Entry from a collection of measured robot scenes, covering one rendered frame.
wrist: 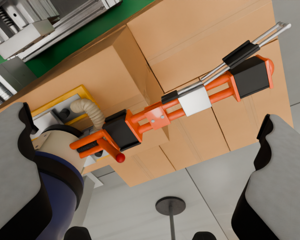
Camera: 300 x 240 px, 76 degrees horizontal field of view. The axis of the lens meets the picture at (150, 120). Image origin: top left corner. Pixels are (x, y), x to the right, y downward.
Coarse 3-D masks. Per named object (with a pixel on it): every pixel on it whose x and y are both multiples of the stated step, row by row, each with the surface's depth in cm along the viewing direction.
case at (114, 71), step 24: (96, 48) 70; (120, 48) 61; (48, 72) 97; (72, 72) 59; (96, 72) 59; (120, 72) 59; (144, 72) 81; (24, 96) 64; (48, 96) 64; (96, 96) 64; (120, 96) 64; (144, 96) 65; (144, 120) 69; (144, 144) 75; (96, 168) 82
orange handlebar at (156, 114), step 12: (216, 84) 46; (216, 96) 48; (228, 96) 48; (144, 108) 52; (156, 108) 49; (180, 108) 51; (132, 120) 52; (156, 120) 51; (168, 120) 51; (96, 132) 55; (72, 144) 57; (84, 144) 57; (84, 156) 59
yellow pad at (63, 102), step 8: (80, 88) 60; (64, 96) 62; (72, 96) 61; (80, 96) 62; (88, 96) 62; (48, 104) 63; (56, 104) 63; (64, 104) 63; (96, 104) 64; (32, 112) 65; (40, 112) 65; (56, 112) 64; (64, 112) 62; (72, 112) 64; (64, 120) 66; (72, 120) 67; (32, 136) 70
